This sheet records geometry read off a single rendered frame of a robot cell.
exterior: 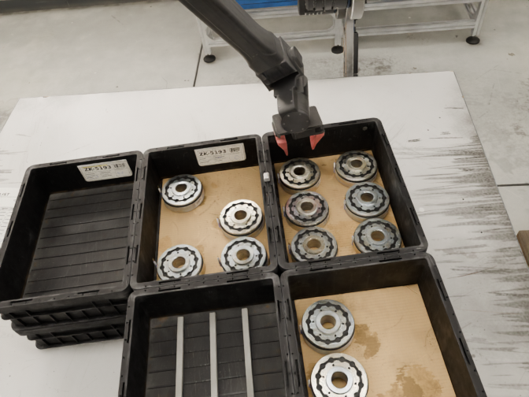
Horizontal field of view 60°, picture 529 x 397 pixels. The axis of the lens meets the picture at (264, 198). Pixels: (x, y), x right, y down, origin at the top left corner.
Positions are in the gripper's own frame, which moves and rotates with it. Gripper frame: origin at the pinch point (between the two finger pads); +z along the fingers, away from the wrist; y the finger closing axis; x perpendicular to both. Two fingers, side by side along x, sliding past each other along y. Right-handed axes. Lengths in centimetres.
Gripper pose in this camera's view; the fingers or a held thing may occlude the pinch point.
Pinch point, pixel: (299, 148)
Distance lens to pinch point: 109.6
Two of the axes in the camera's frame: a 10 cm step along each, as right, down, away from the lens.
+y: 9.7, -2.2, 0.3
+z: 1.2, 6.1, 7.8
